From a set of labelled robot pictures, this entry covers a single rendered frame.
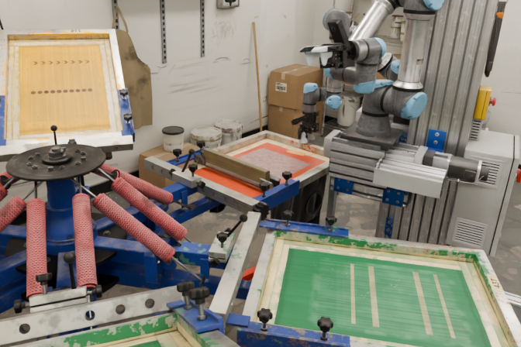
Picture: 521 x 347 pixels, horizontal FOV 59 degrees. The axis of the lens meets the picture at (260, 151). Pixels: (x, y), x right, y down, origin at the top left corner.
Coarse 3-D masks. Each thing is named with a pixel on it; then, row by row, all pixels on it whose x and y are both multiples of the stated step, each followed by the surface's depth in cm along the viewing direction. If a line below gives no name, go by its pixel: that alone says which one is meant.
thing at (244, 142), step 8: (248, 136) 271; (256, 136) 272; (264, 136) 278; (272, 136) 276; (280, 136) 273; (232, 144) 258; (240, 144) 262; (248, 144) 268; (288, 144) 270; (296, 144) 266; (304, 144) 263; (312, 144) 263; (224, 152) 253; (312, 152) 260; (320, 152) 257; (192, 160) 235; (320, 168) 231; (328, 168) 234; (304, 176) 222; (312, 176) 224; (320, 176) 230; (304, 184) 220
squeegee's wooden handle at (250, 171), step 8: (208, 152) 230; (216, 152) 228; (208, 160) 231; (216, 160) 227; (224, 160) 224; (232, 160) 220; (240, 160) 219; (224, 168) 225; (232, 168) 221; (240, 168) 218; (248, 168) 214; (256, 168) 211; (248, 176) 216; (256, 176) 212; (264, 176) 209
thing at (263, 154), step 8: (264, 144) 270; (272, 144) 270; (248, 152) 258; (256, 152) 258; (264, 152) 259; (272, 152) 259; (280, 152) 259; (248, 160) 246; (256, 160) 247; (264, 160) 247; (272, 160) 247; (208, 168) 235; (200, 176) 226; (208, 176) 226; (216, 176) 227; (224, 176) 227
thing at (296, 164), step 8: (280, 160) 248; (288, 160) 248; (296, 160) 249; (304, 160) 249; (312, 160) 250; (320, 160) 250; (264, 168) 237; (272, 168) 238; (280, 168) 238; (288, 168) 239; (296, 168) 239; (304, 168) 239; (280, 176) 229; (296, 176) 230; (224, 184) 218; (232, 184) 218; (240, 184) 219; (248, 184) 219; (240, 192) 211; (248, 192) 211; (256, 192) 212
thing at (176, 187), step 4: (172, 184) 197; (176, 184) 197; (180, 184) 197; (164, 188) 193; (168, 188) 193; (172, 188) 193; (176, 188) 193; (180, 188) 193; (184, 188) 195; (188, 188) 197; (192, 188) 199; (196, 188) 201; (172, 192) 190; (176, 192) 192; (180, 192) 194; (188, 192) 198; (192, 192) 200; (176, 196) 192; (180, 196) 194; (176, 200) 193
